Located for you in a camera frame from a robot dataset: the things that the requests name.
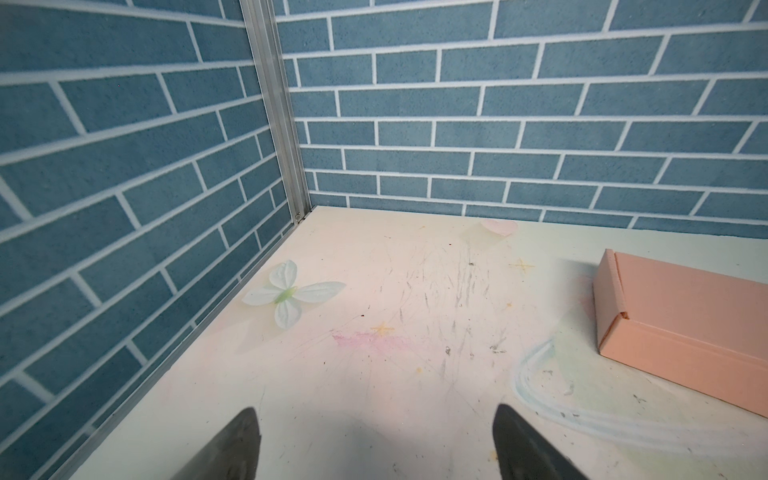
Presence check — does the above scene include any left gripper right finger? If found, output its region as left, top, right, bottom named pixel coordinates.
left=492, top=404, right=586, bottom=480

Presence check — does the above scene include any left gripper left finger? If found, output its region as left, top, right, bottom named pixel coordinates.
left=172, top=407, right=262, bottom=480

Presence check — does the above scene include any orange paper box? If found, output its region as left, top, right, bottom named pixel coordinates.
left=593, top=250, right=767, bottom=416

